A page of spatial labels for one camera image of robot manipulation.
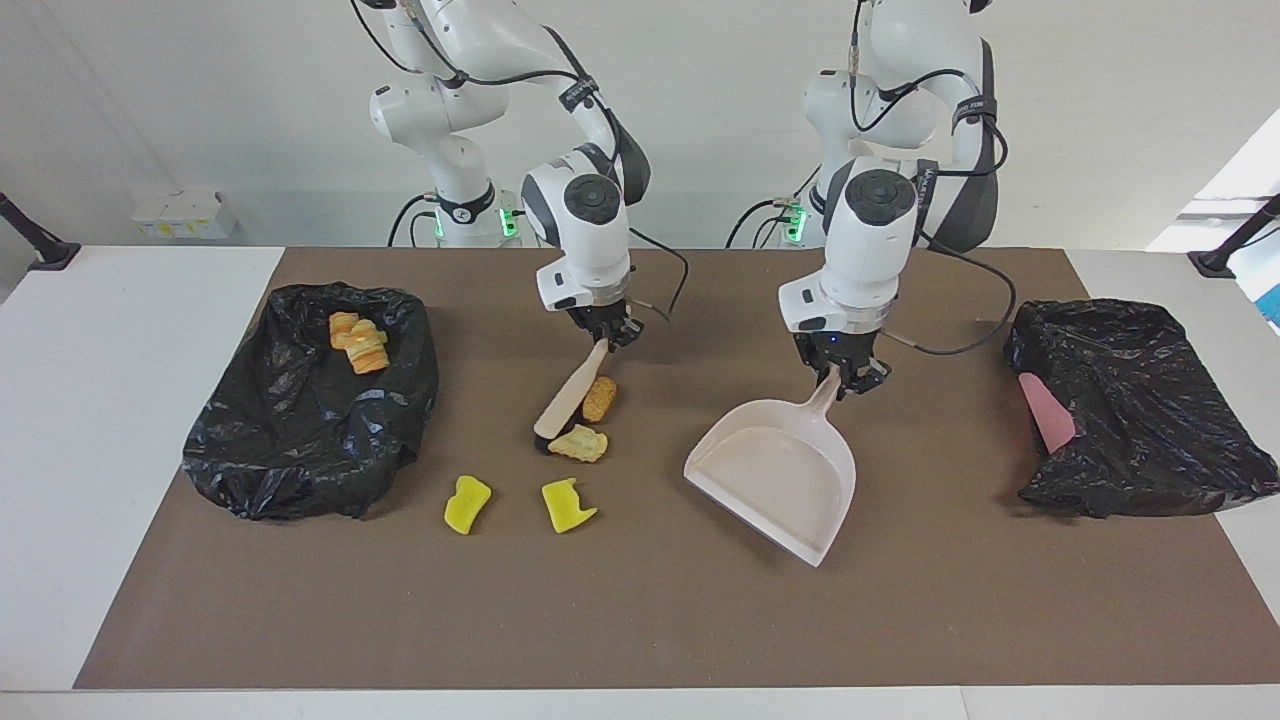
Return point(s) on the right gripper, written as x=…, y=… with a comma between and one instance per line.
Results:
x=580, y=285

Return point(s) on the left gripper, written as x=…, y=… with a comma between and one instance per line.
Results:
x=830, y=308

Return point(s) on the orange-brown foam chunk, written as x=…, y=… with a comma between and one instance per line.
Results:
x=600, y=400

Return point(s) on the beige brush with black bristles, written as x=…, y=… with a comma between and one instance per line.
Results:
x=570, y=395

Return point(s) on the pale yellowish foam chunk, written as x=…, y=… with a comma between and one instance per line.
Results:
x=341, y=328
x=580, y=443
x=368, y=352

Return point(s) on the beige plastic dustpan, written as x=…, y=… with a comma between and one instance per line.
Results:
x=780, y=470

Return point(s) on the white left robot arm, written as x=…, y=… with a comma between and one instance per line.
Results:
x=880, y=240

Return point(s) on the pink bin corner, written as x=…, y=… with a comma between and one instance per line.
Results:
x=1048, y=420

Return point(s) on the black plastic trash bag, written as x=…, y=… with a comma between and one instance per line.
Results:
x=300, y=440
x=1150, y=430

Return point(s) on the yellow sponge piece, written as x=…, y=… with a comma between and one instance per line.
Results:
x=466, y=506
x=565, y=507

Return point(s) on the brown table mat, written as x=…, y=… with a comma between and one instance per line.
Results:
x=640, y=620

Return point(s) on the blue object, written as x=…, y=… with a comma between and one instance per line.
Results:
x=1273, y=305

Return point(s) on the black camera stand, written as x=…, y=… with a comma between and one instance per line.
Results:
x=40, y=245
x=1215, y=262

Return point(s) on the white wall box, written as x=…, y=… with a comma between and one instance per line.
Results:
x=185, y=215

